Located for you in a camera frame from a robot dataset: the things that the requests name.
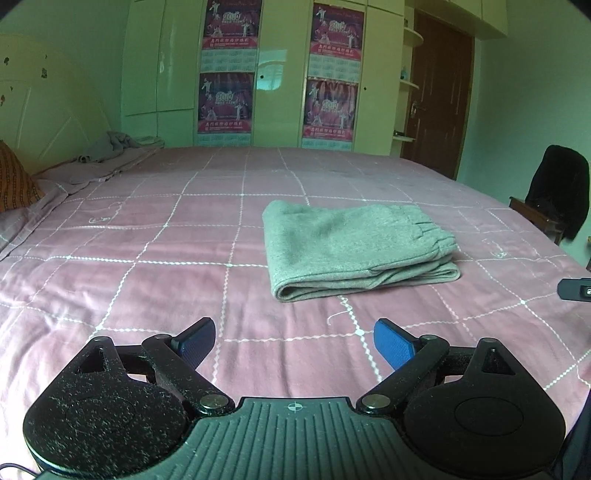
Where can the cream wardrobe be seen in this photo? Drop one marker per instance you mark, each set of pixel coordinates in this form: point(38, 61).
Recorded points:
point(175, 55)

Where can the wooden chair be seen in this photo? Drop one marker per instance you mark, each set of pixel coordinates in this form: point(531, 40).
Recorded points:
point(538, 217)

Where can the grey pants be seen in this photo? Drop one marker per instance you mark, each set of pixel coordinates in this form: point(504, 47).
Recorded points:
point(341, 244)

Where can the dark brown wooden door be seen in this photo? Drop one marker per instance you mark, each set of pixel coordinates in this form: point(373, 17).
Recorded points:
point(438, 92)

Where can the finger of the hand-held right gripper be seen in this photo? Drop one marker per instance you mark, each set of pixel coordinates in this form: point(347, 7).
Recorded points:
point(570, 290)

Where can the purple wall poster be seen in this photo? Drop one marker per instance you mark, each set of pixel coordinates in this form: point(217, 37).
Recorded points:
point(337, 27)
point(330, 108)
point(232, 25)
point(226, 101)

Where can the cream corner shelf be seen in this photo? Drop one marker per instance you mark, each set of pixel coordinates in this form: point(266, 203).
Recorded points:
point(408, 83)

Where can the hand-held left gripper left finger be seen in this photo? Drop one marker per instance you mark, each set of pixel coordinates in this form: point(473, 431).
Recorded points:
point(198, 344)

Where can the crumpled grey cloth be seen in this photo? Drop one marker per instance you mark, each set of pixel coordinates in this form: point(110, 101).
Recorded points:
point(108, 146)

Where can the cream bed headboard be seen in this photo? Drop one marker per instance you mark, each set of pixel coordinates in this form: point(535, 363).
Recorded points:
point(51, 106)

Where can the orange striped pillow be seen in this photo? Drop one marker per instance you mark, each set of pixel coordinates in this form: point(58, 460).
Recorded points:
point(16, 180)

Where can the black jacket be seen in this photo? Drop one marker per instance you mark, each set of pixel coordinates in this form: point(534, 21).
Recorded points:
point(561, 184)

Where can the crumpled grey blanket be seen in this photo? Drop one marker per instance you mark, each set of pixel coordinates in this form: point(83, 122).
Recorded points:
point(111, 168)

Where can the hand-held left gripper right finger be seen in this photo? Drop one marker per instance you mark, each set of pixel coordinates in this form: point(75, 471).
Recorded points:
point(392, 344)

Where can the pink checked bedsheet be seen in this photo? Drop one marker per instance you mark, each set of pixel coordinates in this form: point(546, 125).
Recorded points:
point(138, 286)

